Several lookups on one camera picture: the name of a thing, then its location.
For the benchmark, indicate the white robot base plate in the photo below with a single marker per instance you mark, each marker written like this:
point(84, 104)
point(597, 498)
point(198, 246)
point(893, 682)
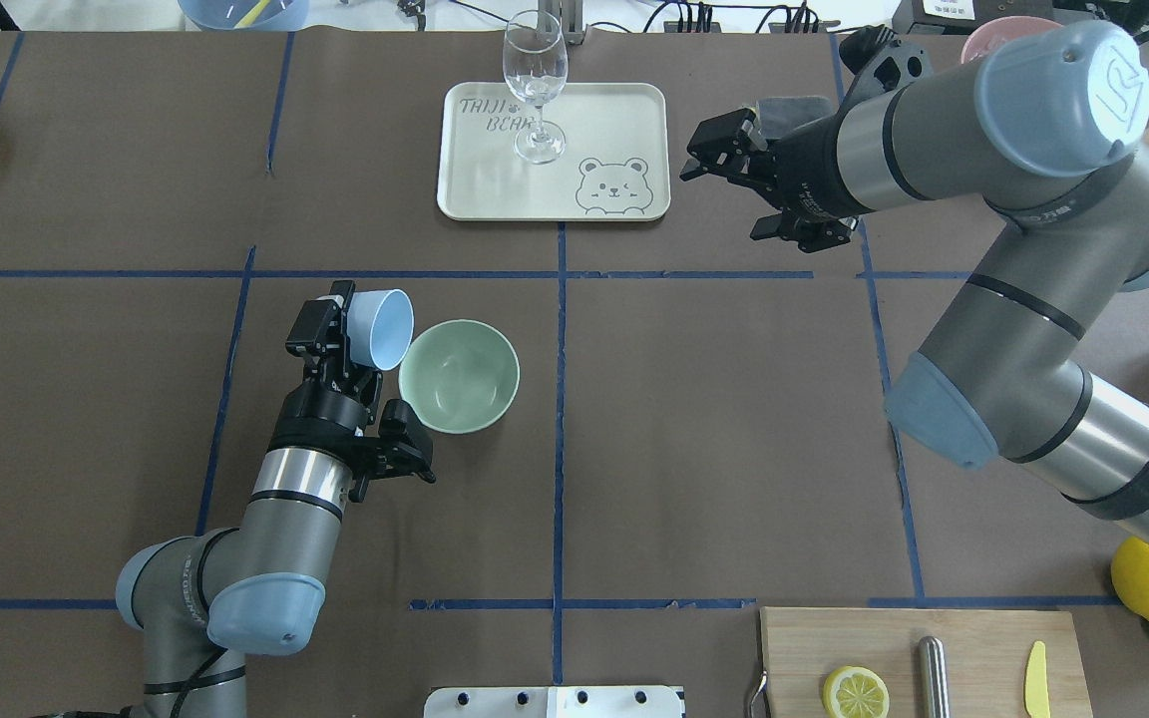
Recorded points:
point(557, 701)

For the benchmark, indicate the pink bowl with ice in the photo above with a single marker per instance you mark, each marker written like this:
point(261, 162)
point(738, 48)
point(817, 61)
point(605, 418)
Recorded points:
point(1000, 31)

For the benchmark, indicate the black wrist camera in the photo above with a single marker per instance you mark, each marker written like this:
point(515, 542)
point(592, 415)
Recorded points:
point(881, 62)
point(402, 448)

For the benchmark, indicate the steel knife handle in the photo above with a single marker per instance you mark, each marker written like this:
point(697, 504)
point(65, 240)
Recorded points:
point(934, 676)

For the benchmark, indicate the light blue plastic cup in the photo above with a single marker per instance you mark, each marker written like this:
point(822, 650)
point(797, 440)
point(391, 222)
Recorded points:
point(378, 327)

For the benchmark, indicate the yellow plastic knife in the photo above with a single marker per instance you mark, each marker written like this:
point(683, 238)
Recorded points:
point(1036, 690)

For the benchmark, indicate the clear wine glass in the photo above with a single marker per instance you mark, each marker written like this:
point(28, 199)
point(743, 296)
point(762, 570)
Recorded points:
point(535, 63)

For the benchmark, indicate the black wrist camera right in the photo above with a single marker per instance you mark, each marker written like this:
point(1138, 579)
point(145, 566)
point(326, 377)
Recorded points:
point(881, 62)

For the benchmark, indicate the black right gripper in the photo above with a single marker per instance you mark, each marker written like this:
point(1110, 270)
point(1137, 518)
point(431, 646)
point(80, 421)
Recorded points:
point(807, 172)

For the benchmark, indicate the blue bowl at edge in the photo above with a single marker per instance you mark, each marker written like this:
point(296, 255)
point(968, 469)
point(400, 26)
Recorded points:
point(246, 16)

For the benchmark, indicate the light green bowl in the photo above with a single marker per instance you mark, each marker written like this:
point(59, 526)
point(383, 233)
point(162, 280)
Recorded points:
point(460, 376)

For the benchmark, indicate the aluminium frame post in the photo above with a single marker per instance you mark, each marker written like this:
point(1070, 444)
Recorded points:
point(571, 16)

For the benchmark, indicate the cream bear tray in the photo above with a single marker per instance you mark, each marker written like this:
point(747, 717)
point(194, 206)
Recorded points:
point(615, 167)

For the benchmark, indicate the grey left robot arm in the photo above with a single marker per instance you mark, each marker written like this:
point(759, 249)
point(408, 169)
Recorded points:
point(205, 604)

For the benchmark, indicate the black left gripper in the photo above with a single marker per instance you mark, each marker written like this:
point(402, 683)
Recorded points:
point(319, 413)

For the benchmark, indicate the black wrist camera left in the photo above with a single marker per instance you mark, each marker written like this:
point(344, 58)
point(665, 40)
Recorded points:
point(402, 448)

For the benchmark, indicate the lemon half slice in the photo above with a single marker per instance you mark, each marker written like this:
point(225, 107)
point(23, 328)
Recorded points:
point(855, 691)

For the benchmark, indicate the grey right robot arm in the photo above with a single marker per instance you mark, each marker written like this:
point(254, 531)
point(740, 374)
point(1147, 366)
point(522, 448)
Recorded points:
point(1048, 131)

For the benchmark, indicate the grey and yellow cloth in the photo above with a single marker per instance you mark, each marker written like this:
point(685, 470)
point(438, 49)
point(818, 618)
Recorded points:
point(778, 117)

